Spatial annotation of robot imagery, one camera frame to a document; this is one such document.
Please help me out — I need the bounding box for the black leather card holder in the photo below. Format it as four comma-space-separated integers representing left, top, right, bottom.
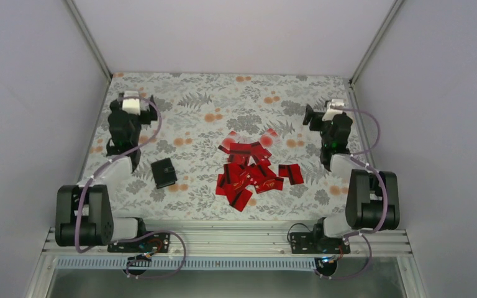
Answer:
151, 158, 177, 189

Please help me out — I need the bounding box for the red card far right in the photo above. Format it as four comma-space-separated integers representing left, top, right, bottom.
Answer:
278, 164, 304, 185

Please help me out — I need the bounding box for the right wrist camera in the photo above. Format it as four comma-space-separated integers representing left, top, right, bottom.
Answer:
322, 99, 346, 122

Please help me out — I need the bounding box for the white red circle card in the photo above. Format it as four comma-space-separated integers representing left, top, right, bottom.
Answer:
259, 128, 281, 148

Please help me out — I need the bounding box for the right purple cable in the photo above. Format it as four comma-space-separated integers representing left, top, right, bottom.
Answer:
313, 107, 389, 281

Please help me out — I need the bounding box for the floral patterned table mat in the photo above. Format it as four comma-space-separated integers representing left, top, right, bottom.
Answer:
84, 72, 348, 221

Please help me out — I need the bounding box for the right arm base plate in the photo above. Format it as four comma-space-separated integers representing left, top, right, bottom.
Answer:
288, 232, 351, 255

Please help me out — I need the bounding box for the red card front bottom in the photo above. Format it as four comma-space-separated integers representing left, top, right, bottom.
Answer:
229, 189, 253, 212

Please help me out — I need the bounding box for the aluminium rail frame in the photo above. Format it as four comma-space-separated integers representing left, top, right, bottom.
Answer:
40, 220, 413, 258

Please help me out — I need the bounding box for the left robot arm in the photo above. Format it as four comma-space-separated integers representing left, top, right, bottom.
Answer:
55, 91, 161, 253

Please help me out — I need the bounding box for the red VIP card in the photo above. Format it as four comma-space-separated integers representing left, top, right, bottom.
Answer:
255, 177, 284, 194

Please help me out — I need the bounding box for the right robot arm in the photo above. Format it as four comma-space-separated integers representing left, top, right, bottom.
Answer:
303, 99, 401, 253

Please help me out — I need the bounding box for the purple cable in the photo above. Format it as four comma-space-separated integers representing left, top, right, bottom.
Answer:
75, 97, 187, 281
313, 107, 389, 281

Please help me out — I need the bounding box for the red card top centre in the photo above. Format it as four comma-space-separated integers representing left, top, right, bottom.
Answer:
229, 143, 252, 155

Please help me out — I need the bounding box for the red card left edge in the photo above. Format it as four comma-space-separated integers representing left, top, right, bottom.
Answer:
216, 174, 227, 196

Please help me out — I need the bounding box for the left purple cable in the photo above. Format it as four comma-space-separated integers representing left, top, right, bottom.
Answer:
75, 97, 187, 281

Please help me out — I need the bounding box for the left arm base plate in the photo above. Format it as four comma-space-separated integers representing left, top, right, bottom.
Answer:
107, 233, 170, 254

